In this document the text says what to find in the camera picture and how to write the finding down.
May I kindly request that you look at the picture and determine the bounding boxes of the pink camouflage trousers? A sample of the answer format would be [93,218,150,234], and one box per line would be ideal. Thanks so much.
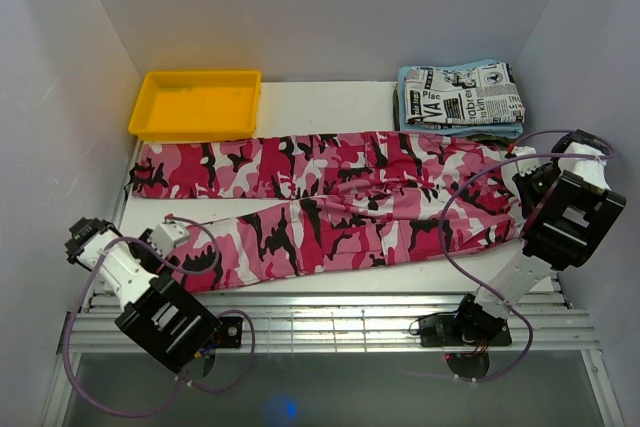
[128,131,524,293]

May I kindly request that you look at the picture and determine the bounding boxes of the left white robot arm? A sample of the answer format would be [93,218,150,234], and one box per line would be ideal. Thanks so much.
[65,218,224,373]

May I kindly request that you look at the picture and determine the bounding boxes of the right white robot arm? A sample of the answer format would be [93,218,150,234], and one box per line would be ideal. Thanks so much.
[451,130,626,344]

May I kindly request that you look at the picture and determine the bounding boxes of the newspaper print folded trousers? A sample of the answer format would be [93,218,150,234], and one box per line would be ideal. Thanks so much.
[394,59,525,139]

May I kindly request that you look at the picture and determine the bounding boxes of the yellow plastic tray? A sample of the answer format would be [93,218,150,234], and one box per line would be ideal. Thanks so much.
[128,70,262,144]

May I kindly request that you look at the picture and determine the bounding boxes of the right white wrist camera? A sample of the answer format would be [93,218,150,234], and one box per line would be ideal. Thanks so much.
[501,145,540,181]

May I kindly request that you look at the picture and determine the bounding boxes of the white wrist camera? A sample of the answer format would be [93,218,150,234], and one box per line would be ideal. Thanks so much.
[148,218,190,257]
[501,145,540,181]

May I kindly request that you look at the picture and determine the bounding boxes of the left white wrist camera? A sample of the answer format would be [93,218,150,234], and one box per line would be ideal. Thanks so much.
[148,218,190,257]

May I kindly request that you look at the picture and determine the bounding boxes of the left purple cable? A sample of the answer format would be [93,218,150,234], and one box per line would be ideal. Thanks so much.
[62,216,257,418]

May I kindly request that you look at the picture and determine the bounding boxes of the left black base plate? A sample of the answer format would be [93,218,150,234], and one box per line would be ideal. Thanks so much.
[210,316,244,349]

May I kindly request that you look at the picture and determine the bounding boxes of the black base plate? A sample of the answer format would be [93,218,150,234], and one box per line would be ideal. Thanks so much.
[210,316,244,349]
[418,313,512,348]

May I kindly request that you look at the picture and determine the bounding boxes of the aluminium rail frame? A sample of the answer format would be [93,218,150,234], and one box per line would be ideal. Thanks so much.
[42,139,624,427]

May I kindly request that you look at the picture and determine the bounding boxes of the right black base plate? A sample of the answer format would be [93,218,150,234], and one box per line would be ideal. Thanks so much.
[418,313,512,348]

